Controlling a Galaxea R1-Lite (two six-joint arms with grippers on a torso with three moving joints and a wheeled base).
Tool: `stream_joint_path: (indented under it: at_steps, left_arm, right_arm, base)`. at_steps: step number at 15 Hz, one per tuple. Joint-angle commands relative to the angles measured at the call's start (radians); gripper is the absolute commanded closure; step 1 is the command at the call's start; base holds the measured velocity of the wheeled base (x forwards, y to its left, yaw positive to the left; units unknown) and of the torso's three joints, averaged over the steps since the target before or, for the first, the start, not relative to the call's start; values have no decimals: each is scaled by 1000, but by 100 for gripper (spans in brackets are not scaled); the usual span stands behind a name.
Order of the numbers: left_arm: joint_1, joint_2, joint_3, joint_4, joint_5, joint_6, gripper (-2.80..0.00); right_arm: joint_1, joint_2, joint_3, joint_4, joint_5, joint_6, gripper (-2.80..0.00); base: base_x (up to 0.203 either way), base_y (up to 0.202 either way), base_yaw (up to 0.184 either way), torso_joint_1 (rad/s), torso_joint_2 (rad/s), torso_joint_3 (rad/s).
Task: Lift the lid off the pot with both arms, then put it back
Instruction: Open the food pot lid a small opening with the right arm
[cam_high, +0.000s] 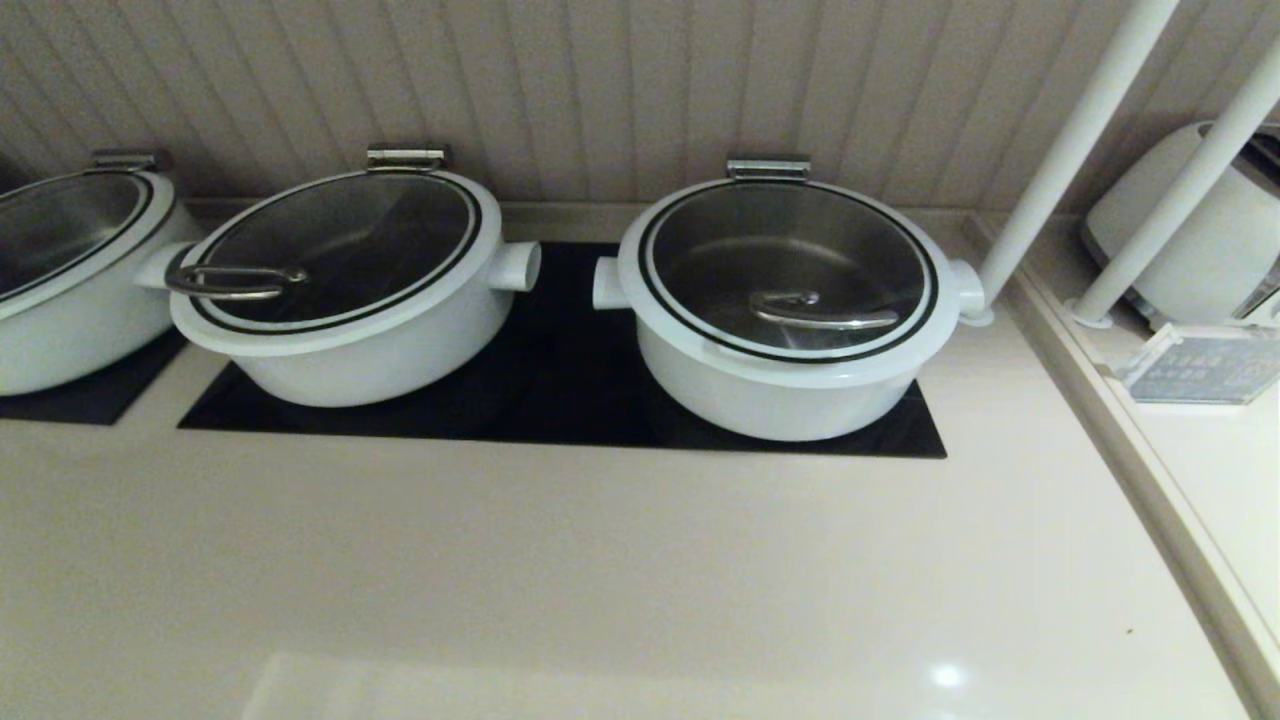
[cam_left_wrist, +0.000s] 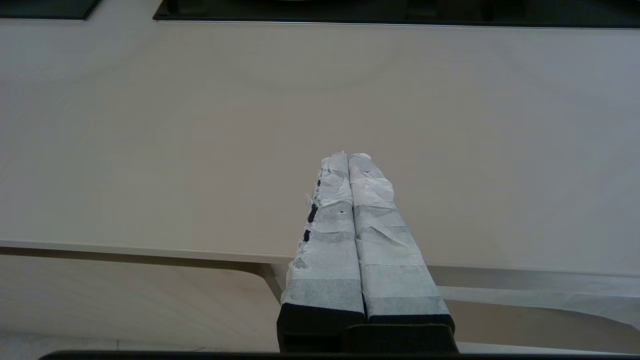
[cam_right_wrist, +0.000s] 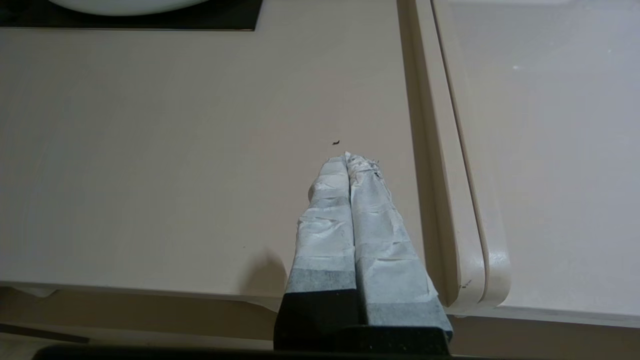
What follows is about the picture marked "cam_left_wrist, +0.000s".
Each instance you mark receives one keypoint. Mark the large black glass cooktop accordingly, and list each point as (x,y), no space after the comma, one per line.
(450,12)

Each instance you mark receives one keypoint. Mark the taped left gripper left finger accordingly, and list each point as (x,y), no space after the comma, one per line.
(325,260)

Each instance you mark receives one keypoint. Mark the small black glass cooktop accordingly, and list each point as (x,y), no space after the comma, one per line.
(40,9)

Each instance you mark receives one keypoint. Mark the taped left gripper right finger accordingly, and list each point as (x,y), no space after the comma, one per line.
(392,270)

